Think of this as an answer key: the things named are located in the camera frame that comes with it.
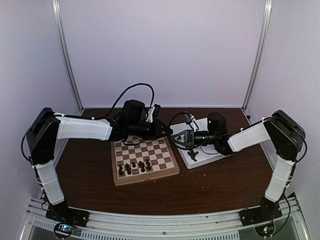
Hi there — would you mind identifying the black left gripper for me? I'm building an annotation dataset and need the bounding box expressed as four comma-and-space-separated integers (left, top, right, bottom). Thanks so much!
129, 118, 174, 141

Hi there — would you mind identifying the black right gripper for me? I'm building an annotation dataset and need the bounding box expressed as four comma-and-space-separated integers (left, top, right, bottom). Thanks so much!
169, 130, 218, 148

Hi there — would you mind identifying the dark chess knight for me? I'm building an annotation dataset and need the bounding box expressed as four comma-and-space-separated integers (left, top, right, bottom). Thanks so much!
187, 149, 199, 162

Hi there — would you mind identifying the dark chess rook small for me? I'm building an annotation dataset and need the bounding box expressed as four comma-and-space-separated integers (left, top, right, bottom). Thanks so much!
125, 163, 131, 170

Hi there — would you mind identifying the dark chess bishop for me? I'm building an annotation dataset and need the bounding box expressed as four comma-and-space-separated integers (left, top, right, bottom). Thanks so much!
118, 167, 124, 176

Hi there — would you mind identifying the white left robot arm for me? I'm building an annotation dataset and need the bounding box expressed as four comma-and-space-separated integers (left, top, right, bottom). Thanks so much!
20, 100, 173, 222

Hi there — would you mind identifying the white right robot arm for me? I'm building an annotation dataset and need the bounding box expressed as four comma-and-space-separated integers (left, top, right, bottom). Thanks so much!
170, 110, 308, 221

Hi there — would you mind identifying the wooden chess board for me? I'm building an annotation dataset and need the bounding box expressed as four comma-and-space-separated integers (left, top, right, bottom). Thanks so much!
110, 136, 180, 186

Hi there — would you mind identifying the white plastic divided tray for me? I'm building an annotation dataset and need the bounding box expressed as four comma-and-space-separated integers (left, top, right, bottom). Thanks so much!
170, 117, 231, 169

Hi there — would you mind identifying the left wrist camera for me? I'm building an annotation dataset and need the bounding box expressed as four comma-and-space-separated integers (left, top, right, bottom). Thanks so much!
146, 104, 161, 123

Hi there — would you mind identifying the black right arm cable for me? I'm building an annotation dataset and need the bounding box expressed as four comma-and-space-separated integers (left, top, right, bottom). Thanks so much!
168, 111, 198, 133

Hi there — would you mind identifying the left aluminium frame post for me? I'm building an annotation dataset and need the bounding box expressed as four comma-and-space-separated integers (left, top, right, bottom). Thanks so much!
52, 0, 84, 112

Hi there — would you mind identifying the aluminium frame post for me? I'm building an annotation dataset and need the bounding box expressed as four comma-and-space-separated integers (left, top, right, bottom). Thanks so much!
52, 0, 84, 112
241, 0, 273, 112

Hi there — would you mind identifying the aluminium front rail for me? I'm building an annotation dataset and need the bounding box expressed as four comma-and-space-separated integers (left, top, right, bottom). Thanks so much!
18, 197, 311, 240

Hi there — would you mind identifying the right aluminium frame post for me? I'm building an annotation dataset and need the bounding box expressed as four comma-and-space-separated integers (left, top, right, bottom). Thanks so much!
241, 0, 273, 112

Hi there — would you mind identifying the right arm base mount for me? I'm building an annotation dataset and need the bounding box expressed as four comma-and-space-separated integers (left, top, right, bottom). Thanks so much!
239, 197, 283, 227

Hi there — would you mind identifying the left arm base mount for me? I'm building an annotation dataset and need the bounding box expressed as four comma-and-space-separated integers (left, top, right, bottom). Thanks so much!
45, 200, 90, 227

